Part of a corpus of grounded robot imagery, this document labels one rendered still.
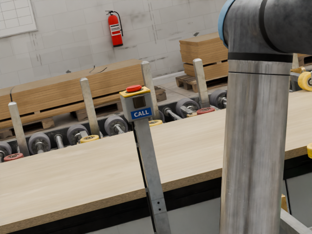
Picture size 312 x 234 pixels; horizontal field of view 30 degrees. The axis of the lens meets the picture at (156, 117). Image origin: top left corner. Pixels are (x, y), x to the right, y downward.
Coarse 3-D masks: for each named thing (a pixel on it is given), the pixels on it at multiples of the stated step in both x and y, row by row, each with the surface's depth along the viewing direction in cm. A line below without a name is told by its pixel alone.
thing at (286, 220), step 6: (282, 210) 154; (282, 216) 150; (288, 216) 149; (282, 222) 149; (288, 222) 146; (294, 222) 145; (300, 222) 145; (282, 228) 150; (288, 228) 146; (294, 228) 142; (300, 228) 141; (306, 228) 141
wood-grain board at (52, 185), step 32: (160, 128) 240; (192, 128) 230; (224, 128) 220; (288, 128) 204; (32, 160) 229; (64, 160) 220; (96, 160) 211; (128, 160) 203; (160, 160) 196; (192, 160) 189; (0, 192) 196; (32, 192) 189; (64, 192) 183; (96, 192) 177; (128, 192) 171; (0, 224) 165; (32, 224) 167
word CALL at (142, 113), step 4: (148, 108) 146; (132, 112) 146; (136, 112) 146; (140, 112) 146; (144, 112) 146; (148, 112) 146; (132, 116) 146; (136, 116) 146; (140, 116) 146; (144, 116) 146
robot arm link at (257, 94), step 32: (256, 0) 98; (224, 32) 106; (256, 32) 98; (256, 64) 100; (288, 64) 101; (256, 96) 100; (288, 96) 104; (256, 128) 101; (224, 160) 106; (256, 160) 101; (224, 192) 105; (256, 192) 102; (224, 224) 105; (256, 224) 102
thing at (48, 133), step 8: (208, 96) 322; (168, 104) 317; (104, 120) 311; (168, 120) 319; (64, 128) 307; (88, 128) 310; (128, 128) 315; (48, 136) 306; (64, 136) 308; (56, 144) 308; (64, 144) 309; (16, 152) 304
